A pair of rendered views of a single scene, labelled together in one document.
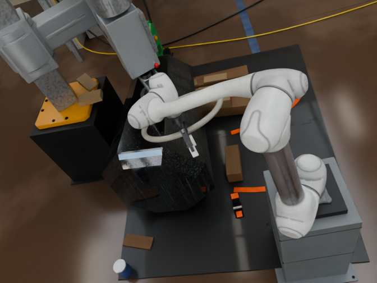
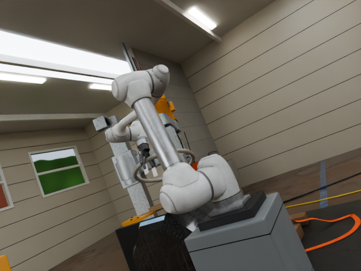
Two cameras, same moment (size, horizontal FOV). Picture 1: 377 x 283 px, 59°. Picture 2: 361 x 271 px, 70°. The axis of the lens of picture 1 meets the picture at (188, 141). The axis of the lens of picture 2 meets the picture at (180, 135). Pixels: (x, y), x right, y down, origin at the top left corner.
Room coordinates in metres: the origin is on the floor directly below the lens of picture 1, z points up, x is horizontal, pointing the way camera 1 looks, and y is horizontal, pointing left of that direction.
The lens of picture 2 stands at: (-0.54, -0.71, 1.10)
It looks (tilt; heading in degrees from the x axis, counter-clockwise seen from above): 7 degrees up; 14
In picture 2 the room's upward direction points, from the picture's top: 23 degrees counter-clockwise
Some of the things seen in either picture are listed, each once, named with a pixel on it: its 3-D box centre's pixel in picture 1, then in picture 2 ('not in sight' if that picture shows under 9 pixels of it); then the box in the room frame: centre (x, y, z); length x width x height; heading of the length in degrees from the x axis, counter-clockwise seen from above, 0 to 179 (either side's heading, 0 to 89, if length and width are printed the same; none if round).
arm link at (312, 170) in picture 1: (308, 175); (215, 176); (0.77, -0.46, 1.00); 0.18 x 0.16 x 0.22; 136
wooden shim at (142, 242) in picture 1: (138, 241); not in sight; (1.35, 0.70, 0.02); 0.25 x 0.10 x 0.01; 58
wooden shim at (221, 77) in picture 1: (215, 78); not in sight; (2.72, -0.53, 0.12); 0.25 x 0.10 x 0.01; 69
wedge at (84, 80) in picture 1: (87, 82); not in sight; (2.54, 0.61, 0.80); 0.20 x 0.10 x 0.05; 24
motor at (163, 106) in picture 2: not in sight; (162, 109); (2.63, 0.19, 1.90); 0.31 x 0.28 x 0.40; 100
